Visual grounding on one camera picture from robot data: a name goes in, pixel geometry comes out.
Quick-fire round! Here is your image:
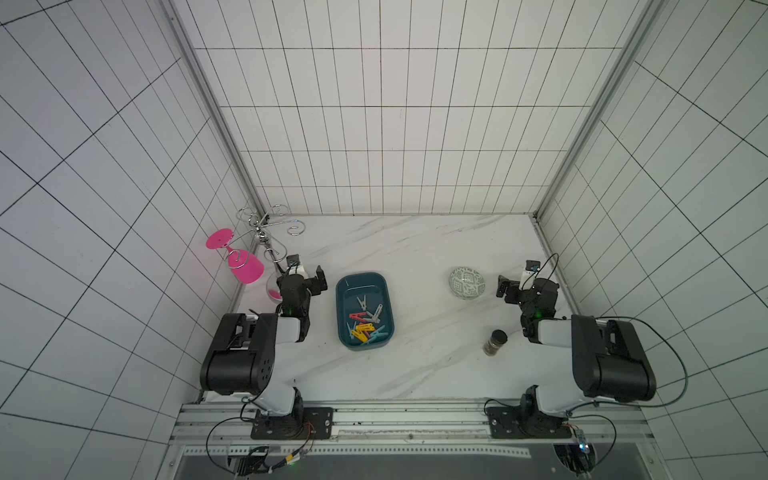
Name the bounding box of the small dark spice jar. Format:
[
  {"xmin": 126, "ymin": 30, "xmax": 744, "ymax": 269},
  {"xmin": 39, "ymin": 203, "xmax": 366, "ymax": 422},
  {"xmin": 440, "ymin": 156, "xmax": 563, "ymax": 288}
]
[{"xmin": 483, "ymin": 329, "xmax": 508, "ymax": 356}]

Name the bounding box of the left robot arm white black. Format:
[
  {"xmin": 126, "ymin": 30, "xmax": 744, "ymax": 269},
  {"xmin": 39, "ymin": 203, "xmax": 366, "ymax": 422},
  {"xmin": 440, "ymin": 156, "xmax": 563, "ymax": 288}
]
[{"xmin": 199, "ymin": 267, "xmax": 328, "ymax": 438}]

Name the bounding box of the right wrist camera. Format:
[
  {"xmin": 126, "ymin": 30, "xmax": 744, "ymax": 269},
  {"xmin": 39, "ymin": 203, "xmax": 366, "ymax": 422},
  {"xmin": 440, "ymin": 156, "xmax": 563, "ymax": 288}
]
[{"xmin": 519, "ymin": 260, "xmax": 541, "ymax": 290}]

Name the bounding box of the teal clothespin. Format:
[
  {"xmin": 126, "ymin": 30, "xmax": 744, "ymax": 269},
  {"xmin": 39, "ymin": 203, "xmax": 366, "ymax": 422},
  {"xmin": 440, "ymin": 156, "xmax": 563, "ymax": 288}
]
[
  {"xmin": 368, "ymin": 326, "xmax": 390, "ymax": 343},
  {"xmin": 347, "ymin": 324, "xmax": 360, "ymax": 344}
]

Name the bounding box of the chrome glass holder stand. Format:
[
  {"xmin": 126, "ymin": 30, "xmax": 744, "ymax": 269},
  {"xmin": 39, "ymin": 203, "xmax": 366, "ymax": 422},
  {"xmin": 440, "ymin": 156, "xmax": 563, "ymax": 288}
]
[{"xmin": 236, "ymin": 204, "xmax": 306, "ymax": 304}]

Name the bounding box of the teal plastic storage box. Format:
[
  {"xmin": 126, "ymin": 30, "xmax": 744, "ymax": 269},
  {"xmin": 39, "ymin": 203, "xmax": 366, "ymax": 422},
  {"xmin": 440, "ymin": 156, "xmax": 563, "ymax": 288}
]
[{"xmin": 335, "ymin": 272, "xmax": 395, "ymax": 351}]

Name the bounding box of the green patterned ceramic bowl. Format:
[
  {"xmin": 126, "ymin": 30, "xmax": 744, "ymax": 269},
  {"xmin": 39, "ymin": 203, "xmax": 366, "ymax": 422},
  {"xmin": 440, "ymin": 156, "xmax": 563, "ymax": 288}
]
[{"xmin": 448, "ymin": 267, "xmax": 486, "ymax": 300}]

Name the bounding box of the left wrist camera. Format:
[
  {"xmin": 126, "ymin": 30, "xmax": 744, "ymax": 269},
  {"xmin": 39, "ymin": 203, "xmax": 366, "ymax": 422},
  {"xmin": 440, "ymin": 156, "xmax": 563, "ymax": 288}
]
[{"xmin": 286, "ymin": 254, "xmax": 308, "ymax": 278}]

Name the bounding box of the pink wine glass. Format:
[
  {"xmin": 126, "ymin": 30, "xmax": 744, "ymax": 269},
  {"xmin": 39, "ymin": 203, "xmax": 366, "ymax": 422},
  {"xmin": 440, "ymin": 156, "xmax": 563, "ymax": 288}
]
[{"xmin": 206, "ymin": 229, "xmax": 265, "ymax": 284}]

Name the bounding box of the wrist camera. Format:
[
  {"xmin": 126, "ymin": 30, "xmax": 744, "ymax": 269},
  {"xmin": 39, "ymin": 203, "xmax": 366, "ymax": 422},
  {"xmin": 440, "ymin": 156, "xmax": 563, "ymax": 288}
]
[
  {"xmin": 519, "ymin": 260, "xmax": 541, "ymax": 290},
  {"xmin": 286, "ymin": 254, "xmax": 308, "ymax": 278}
]

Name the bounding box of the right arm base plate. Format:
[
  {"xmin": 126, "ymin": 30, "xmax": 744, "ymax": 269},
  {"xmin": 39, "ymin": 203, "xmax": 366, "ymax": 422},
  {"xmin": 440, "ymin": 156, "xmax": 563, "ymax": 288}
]
[{"xmin": 484, "ymin": 406, "xmax": 572, "ymax": 440}]

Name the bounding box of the red clothespin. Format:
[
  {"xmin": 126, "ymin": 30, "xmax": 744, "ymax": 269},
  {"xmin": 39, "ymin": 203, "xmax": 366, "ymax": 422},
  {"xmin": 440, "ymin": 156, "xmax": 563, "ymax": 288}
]
[{"xmin": 349, "ymin": 312, "xmax": 371, "ymax": 323}]

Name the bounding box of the yellow clothespin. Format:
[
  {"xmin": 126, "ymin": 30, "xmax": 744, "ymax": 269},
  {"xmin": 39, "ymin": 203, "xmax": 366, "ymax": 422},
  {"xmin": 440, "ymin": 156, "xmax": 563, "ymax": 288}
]
[
  {"xmin": 355, "ymin": 323, "xmax": 376, "ymax": 337},
  {"xmin": 352, "ymin": 331, "xmax": 369, "ymax": 343}
]

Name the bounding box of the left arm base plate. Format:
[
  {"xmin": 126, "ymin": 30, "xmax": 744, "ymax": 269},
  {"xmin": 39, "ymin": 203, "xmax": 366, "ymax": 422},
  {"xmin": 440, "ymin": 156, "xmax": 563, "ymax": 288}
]
[{"xmin": 250, "ymin": 407, "xmax": 335, "ymax": 440}]

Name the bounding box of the aluminium mounting rail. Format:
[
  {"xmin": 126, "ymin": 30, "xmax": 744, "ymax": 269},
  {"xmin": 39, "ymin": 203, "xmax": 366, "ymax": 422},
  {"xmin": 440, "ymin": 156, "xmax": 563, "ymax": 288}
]
[{"xmin": 169, "ymin": 400, "xmax": 653, "ymax": 462}]

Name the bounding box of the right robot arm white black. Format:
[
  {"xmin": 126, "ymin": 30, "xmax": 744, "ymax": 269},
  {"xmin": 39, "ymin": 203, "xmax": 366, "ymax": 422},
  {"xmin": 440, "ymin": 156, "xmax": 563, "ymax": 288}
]
[{"xmin": 496, "ymin": 275, "xmax": 657, "ymax": 438}]

